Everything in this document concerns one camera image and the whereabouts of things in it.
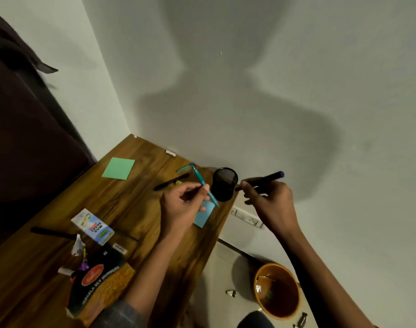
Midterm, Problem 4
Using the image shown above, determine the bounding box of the person's left hand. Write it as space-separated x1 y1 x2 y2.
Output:
159 182 211 238

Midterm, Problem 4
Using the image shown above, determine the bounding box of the person's right hand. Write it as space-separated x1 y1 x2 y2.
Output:
240 180 299 240

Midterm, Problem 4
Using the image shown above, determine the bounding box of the black marker with blue cap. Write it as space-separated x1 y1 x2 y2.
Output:
235 171 285 192

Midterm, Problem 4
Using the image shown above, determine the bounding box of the teal pen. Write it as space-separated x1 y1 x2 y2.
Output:
192 166 220 208

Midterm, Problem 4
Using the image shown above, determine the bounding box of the person's left forearm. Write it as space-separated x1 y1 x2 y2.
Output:
121 231 191 320

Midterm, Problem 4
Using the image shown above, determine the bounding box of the person's right forearm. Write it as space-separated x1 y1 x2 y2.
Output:
276 226 379 328

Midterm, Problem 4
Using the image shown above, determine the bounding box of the blue sticky note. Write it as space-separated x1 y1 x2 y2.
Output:
193 200 216 229

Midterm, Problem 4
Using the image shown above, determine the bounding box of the black mesh pen holder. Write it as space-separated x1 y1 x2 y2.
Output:
211 167 239 202

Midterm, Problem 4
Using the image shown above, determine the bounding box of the white power strip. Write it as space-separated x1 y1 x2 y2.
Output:
230 206 265 229

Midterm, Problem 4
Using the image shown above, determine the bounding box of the green sticky note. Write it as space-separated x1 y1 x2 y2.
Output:
101 157 136 181

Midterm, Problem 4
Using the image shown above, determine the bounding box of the white drink carton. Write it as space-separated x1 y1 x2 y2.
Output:
71 208 115 246

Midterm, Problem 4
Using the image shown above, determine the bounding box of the orange waste bin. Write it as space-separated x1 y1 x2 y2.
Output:
253 262 303 321

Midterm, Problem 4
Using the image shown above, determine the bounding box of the black snack packet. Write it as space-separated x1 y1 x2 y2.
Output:
66 247 136 318

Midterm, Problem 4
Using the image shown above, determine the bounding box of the crumpled silver wrapper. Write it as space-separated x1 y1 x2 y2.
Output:
71 234 86 257

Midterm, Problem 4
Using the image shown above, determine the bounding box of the person's dark blue knee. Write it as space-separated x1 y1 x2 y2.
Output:
237 310 275 328

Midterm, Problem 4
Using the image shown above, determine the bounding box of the person's plaid sleeve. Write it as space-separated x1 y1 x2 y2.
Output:
89 298 144 328

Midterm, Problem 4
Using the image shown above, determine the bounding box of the long black pen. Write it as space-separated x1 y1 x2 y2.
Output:
30 227 77 240

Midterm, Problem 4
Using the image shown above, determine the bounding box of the dark brown curtain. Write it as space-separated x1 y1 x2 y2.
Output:
0 3 98 254

